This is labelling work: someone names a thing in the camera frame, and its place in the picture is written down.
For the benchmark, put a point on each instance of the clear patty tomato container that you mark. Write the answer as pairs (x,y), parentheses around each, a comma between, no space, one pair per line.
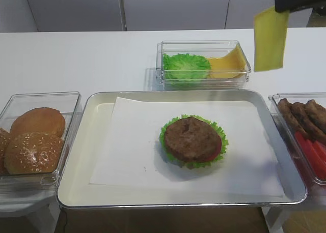
(287,133)

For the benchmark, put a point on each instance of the yellow cheese slice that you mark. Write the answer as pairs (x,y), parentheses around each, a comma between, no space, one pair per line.
(270,31)

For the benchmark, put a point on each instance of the left sesame bun top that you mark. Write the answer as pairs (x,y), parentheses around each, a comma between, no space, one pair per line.
(5,139)

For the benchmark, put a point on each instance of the brown patty on tray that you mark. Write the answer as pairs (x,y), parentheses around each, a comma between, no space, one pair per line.
(189,139)

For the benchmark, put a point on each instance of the green lettuce under patty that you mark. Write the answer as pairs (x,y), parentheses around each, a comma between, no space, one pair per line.
(224,139)

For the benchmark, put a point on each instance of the clear bun container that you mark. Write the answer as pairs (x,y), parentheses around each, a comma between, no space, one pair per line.
(68,104)

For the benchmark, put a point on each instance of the clear lettuce cheese container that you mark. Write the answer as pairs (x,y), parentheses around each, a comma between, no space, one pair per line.
(207,49)

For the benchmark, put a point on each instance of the plain bun bottom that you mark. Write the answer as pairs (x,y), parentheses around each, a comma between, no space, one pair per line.
(42,119)

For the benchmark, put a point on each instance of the sesame bun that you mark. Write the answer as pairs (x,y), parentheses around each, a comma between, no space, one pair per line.
(5,139)
(33,152)

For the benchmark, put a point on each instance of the green lettuce in container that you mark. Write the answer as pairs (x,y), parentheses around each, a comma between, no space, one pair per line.
(185,68)

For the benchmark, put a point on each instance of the left brown patty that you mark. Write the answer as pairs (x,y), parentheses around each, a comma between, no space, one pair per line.
(284,106)

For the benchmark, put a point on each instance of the middle red tomato slice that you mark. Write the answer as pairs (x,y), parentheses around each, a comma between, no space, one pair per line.
(316,159)

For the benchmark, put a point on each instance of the right sesame bun top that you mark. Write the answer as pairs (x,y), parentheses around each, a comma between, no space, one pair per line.
(33,152)

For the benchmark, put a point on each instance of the white paper sheet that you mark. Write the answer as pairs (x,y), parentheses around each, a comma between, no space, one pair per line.
(132,154)

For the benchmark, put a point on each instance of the red tomato slice under patty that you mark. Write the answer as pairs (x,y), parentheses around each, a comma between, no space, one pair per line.
(215,154)

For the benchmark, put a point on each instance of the silver metal tray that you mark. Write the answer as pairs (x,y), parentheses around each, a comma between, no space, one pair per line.
(76,190)

